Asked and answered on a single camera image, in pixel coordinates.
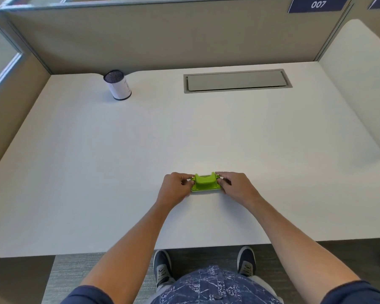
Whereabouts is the person's right hand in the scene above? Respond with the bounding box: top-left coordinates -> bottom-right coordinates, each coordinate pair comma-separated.
214,171 -> 263,209

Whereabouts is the person's left hand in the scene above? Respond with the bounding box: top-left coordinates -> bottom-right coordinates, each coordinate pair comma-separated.
157,172 -> 195,210

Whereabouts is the white cup with black rim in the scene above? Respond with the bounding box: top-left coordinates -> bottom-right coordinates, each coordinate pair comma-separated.
103,70 -> 132,101

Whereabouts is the person's right forearm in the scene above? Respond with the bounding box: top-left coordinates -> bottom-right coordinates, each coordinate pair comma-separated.
248,196 -> 361,304

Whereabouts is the person's left forearm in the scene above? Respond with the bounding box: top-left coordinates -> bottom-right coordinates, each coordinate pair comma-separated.
81,201 -> 178,304

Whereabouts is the person's right shoe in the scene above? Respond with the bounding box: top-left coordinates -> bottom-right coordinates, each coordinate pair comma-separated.
236,246 -> 257,277

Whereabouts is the person's shoe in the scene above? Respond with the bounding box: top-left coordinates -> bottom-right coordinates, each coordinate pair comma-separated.
236,246 -> 257,277
153,249 -> 175,287

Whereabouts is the person's left shoe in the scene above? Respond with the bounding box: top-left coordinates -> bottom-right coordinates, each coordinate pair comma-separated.
153,249 -> 175,287

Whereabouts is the person's navy left sleeve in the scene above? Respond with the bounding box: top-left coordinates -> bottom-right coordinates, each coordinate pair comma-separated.
60,285 -> 114,304

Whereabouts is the person's navy sleeve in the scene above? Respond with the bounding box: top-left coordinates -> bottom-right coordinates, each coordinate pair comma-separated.
60,285 -> 114,304
321,280 -> 380,304

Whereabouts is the person's navy right sleeve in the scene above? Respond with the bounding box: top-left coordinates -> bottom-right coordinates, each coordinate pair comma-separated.
321,280 -> 380,304

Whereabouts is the blue patterned shirt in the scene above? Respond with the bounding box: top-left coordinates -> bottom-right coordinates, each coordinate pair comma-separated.
150,265 -> 284,304

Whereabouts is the beige fabric partition panel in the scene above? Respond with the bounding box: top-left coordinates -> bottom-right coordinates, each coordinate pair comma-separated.
0,0 -> 355,76

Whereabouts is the white rounded side divider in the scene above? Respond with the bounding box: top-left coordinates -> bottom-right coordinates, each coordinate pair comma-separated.
318,19 -> 380,159

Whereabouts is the beige partition with glass pane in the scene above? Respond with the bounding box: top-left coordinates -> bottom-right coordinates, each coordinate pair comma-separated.
0,9 -> 51,182

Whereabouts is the beige neighbouring partition panel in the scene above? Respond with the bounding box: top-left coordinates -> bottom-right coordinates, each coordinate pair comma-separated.
315,0 -> 380,62

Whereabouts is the grey desk cable tray lid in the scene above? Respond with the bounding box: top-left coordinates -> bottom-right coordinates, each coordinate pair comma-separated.
183,68 -> 293,95

